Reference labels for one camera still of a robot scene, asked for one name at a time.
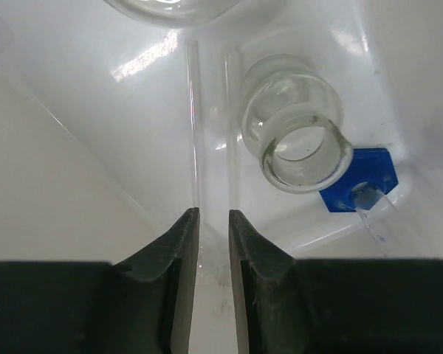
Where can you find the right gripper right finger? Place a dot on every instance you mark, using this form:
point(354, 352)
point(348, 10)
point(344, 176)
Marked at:
point(288, 305)

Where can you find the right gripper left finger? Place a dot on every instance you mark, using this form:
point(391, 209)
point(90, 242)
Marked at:
point(143, 304)

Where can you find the blue hexagonal cap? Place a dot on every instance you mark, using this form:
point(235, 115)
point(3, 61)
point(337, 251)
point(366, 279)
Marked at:
point(364, 185)

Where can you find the white plastic bin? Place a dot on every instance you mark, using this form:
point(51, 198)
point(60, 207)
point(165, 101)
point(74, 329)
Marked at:
point(95, 140)

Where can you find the small clear glass bottle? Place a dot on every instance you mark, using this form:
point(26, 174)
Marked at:
point(290, 120)

